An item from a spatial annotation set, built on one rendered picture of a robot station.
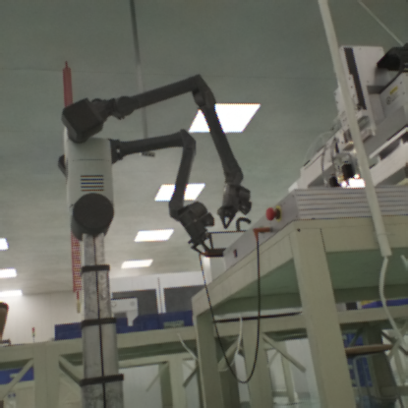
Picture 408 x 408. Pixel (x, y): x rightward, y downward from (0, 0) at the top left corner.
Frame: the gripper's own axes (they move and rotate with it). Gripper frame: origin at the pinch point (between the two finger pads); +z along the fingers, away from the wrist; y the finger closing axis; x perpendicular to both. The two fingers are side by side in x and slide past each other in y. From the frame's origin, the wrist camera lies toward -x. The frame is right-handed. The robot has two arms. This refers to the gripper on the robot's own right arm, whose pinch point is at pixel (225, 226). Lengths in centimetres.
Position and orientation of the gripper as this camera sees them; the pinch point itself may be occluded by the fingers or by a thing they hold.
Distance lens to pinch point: 241.4
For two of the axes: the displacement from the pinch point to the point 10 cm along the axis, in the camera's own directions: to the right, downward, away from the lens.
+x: -9.2, -2.4, -2.9
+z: -1.2, 9.1, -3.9
